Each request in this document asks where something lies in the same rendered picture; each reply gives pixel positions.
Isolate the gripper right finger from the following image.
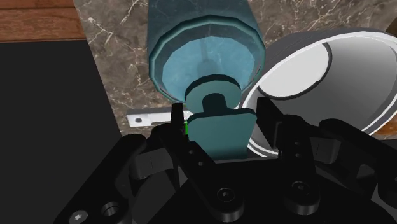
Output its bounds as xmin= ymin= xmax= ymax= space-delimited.
xmin=256 ymin=97 xmax=397 ymax=216

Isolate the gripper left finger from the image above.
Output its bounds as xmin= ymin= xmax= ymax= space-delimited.
xmin=54 ymin=103 xmax=246 ymax=224

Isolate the grey and white bowl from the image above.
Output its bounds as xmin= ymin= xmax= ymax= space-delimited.
xmin=240 ymin=27 xmax=397 ymax=159

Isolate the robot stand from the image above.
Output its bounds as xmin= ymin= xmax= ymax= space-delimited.
xmin=0 ymin=39 xmax=122 ymax=224

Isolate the green handled silver knife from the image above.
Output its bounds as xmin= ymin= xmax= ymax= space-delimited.
xmin=126 ymin=106 xmax=193 ymax=136

